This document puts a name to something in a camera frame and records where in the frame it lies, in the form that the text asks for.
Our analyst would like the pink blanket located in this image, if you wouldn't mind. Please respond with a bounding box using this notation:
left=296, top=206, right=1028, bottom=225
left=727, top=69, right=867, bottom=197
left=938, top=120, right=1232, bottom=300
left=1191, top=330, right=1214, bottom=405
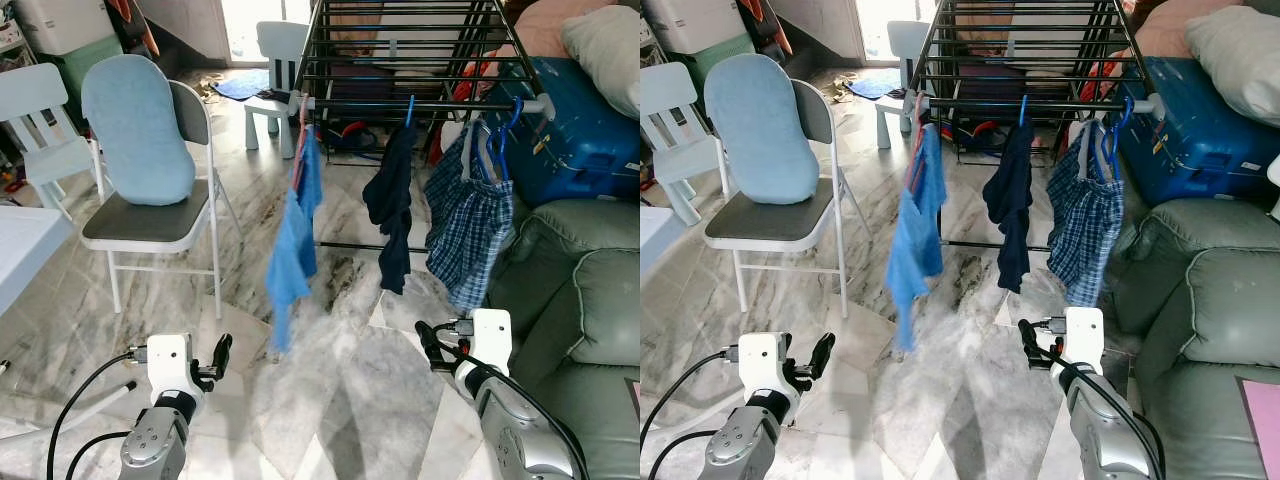
left=1130, top=0, right=1251, bottom=59
left=510, top=0, right=601, bottom=61

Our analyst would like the purple sofa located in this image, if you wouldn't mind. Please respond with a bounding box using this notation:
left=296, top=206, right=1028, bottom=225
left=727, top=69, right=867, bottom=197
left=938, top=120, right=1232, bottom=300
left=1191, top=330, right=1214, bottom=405
left=945, top=60, right=1016, bottom=121
left=320, top=60, right=401, bottom=121

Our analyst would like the green laundry basket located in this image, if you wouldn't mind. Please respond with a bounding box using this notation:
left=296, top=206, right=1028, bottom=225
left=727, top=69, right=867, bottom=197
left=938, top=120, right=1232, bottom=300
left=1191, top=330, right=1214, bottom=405
left=690, top=35, right=756, bottom=91
left=50, top=35, right=126, bottom=101

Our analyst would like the white storage box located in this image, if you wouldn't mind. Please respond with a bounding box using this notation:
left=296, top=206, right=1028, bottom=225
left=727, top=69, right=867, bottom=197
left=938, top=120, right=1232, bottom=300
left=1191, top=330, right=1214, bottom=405
left=640, top=0, right=746, bottom=56
left=10, top=0, right=119, bottom=56

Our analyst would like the blue suitcase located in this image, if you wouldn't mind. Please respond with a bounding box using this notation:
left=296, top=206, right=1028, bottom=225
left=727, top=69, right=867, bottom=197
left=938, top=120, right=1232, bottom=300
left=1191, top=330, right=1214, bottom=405
left=1115, top=55, right=1280, bottom=209
left=480, top=55, right=640, bottom=209

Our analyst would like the grey green sofa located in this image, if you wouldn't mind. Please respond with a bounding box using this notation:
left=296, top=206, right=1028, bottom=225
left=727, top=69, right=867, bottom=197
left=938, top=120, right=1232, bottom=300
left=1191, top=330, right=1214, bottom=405
left=488, top=198, right=640, bottom=480
left=1105, top=198, right=1280, bottom=480

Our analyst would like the white plastic child chair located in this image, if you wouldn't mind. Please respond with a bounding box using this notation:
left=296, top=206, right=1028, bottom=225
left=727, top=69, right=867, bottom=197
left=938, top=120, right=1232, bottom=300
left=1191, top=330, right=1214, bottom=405
left=243, top=20, right=313, bottom=159
left=875, top=20, right=931, bottom=149

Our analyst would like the blue floor mat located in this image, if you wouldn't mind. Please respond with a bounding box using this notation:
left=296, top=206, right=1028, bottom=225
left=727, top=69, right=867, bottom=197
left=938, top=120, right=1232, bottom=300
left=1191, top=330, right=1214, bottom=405
left=848, top=68, right=901, bottom=101
left=210, top=68, right=271, bottom=103

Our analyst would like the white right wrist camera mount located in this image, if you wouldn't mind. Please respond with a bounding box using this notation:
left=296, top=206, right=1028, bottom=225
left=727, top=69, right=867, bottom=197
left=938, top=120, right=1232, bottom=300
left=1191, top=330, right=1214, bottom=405
left=470, top=308, right=513, bottom=373
left=1062, top=306, right=1106, bottom=369

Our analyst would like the orange black bag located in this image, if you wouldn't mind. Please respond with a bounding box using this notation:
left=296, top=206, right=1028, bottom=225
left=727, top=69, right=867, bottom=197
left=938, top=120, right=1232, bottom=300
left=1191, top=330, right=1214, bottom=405
left=745, top=0, right=796, bottom=56
left=105, top=0, right=161, bottom=56

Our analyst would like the pink plastic hanger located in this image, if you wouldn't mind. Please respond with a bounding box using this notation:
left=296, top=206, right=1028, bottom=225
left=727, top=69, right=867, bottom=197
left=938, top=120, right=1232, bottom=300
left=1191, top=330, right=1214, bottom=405
left=290, top=92, right=313, bottom=191
left=905, top=92, right=931, bottom=191

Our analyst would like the light blue folding table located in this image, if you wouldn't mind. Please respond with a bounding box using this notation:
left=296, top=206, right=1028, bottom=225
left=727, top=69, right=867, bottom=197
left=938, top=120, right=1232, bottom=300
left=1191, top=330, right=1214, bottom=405
left=640, top=205, right=686, bottom=286
left=0, top=207, right=138, bottom=446

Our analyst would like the cream pillow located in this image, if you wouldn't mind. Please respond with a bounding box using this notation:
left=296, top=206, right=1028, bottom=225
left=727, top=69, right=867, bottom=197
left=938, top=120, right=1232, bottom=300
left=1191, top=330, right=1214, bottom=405
left=560, top=5, right=640, bottom=119
left=1183, top=5, right=1280, bottom=129

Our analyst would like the navy garment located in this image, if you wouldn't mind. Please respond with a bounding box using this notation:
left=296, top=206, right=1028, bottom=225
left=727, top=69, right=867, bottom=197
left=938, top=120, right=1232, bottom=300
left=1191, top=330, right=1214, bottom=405
left=362, top=122, right=419, bottom=296
left=982, top=122, right=1036, bottom=296

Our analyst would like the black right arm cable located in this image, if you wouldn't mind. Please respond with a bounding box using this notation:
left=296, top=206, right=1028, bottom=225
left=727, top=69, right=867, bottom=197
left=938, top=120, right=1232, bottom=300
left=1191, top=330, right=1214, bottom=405
left=1038, top=322, right=1168, bottom=480
left=438, top=322, right=589, bottom=480

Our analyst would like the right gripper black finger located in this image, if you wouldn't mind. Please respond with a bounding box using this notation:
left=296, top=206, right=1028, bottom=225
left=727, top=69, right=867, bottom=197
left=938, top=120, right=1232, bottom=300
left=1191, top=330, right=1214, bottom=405
left=1017, top=318, right=1048, bottom=367
left=415, top=320, right=448, bottom=371

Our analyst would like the grey white folding chair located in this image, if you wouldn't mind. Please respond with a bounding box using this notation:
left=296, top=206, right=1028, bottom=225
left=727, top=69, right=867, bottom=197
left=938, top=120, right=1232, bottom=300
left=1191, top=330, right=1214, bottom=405
left=703, top=78, right=851, bottom=319
left=80, top=78, right=241, bottom=319

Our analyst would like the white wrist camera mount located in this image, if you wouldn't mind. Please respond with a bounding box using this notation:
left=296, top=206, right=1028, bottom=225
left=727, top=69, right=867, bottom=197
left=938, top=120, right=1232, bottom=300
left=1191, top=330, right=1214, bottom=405
left=145, top=333, right=198, bottom=399
left=470, top=308, right=513, bottom=373
left=737, top=332, right=791, bottom=396
left=1062, top=306, right=1106, bottom=369

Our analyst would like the blue plaid shirt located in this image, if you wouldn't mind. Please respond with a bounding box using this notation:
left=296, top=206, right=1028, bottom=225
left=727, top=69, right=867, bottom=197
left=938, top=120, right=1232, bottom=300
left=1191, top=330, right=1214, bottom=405
left=1045, top=120, right=1126, bottom=309
left=425, top=120, right=517, bottom=313

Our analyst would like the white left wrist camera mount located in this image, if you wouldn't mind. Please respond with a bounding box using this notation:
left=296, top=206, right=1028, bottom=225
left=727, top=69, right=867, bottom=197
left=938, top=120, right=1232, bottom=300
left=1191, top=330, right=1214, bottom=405
left=737, top=332, right=791, bottom=396
left=145, top=333, right=198, bottom=399

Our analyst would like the short black left arm cable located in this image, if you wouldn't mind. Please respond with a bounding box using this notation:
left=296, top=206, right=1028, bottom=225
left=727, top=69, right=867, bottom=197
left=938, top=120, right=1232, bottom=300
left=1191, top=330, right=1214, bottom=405
left=648, top=430, right=723, bottom=480
left=65, top=430, right=133, bottom=480

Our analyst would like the long black left arm cable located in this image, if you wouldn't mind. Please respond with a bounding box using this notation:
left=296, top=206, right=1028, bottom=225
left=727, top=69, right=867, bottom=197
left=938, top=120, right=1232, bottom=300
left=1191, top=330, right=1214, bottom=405
left=640, top=348, right=739, bottom=451
left=45, top=348, right=136, bottom=480

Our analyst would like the pink book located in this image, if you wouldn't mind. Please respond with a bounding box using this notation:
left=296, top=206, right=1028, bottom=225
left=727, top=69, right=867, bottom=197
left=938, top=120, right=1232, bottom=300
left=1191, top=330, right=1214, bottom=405
left=1235, top=375, right=1280, bottom=480

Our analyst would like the black clothes drying rack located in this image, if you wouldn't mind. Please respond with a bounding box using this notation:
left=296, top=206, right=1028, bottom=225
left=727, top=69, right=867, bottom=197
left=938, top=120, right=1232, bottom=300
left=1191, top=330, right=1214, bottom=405
left=296, top=0, right=557, bottom=253
left=910, top=0, right=1166, bottom=251

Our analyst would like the light blue cushion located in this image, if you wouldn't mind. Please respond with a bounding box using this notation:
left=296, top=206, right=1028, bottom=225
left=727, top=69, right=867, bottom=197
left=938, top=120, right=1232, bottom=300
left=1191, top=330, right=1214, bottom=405
left=703, top=53, right=821, bottom=206
left=80, top=53, right=198, bottom=207

